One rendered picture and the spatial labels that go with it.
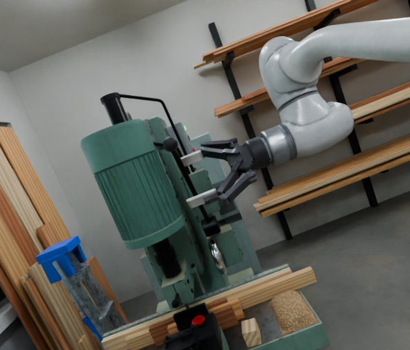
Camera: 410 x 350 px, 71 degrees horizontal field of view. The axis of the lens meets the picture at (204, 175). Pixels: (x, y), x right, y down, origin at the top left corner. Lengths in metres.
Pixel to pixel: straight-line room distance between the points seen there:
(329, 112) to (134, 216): 0.52
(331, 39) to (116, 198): 0.57
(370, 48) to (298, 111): 0.21
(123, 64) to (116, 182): 2.58
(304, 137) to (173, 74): 2.56
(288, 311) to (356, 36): 0.61
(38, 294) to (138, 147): 1.58
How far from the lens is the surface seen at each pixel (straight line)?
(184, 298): 0.85
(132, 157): 0.72
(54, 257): 1.60
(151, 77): 3.17
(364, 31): 0.57
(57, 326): 2.24
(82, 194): 3.36
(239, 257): 1.02
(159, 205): 0.74
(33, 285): 2.16
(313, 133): 0.69
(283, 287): 0.91
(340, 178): 2.94
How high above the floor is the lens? 1.40
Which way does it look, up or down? 7 degrees down
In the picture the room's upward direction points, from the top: 22 degrees counter-clockwise
